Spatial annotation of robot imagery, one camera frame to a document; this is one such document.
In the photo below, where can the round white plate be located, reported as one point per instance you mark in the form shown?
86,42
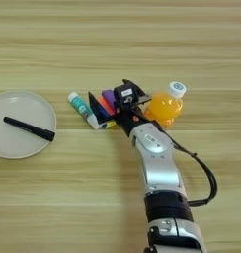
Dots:
17,138

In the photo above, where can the black marker pen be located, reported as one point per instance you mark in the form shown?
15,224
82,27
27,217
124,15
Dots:
28,128

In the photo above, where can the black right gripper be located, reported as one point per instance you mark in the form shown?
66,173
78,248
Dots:
129,120

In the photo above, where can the orange juice bottle white cap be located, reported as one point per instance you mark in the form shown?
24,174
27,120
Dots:
163,107

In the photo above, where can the purple rectangular block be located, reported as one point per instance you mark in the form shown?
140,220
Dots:
109,97

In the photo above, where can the teal and white glue stick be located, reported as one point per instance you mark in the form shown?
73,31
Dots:
80,106

